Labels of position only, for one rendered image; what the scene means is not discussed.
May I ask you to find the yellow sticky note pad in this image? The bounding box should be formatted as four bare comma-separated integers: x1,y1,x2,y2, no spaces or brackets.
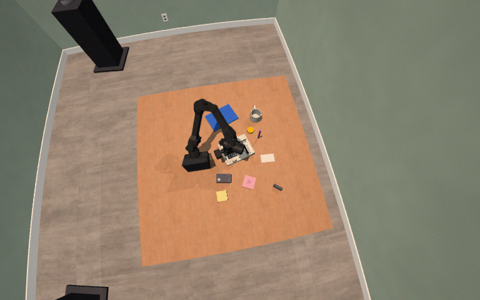
216,190,228,202

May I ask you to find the cream sheet of paper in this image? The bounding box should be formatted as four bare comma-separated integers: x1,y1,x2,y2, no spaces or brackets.
261,154,275,163

